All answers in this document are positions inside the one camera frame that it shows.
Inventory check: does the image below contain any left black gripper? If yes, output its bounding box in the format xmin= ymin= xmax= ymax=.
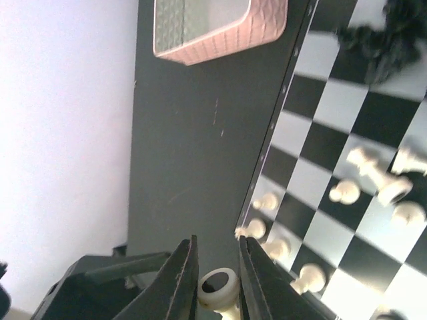
xmin=31 ymin=251 xmax=171 ymax=319

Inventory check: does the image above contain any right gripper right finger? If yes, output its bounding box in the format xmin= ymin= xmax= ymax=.
xmin=238 ymin=236 xmax=335 ymax=320

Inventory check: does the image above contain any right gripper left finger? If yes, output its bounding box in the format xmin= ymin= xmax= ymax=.
xmin=115 ymin=235 xmax=199 ymax=320

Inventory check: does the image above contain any white pawn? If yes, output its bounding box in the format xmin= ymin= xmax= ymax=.
xmin=197 ymin=267 xmax=241 ymax=320

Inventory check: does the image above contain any white rook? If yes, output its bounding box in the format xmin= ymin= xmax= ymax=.
xmin=234 ymin=218 xmax=266 ymax=239

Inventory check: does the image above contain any pile of white chess pieces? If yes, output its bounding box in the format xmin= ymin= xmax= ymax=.
xmin=346 ymin=147 xmax=426 ymax=226

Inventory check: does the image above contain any pile of black chess pieces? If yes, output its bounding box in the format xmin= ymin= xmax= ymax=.
xmin=335 ymin=1 xmax=426 ymax=86

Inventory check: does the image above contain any black and silver chessboard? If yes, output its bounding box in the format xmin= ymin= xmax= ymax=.
xmin=239 ymin=1 xmax=426 ymax=319

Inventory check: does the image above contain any pink square tin box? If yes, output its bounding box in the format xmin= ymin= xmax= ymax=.
xmin=153 ymin=1 xmax=288 ymax=66

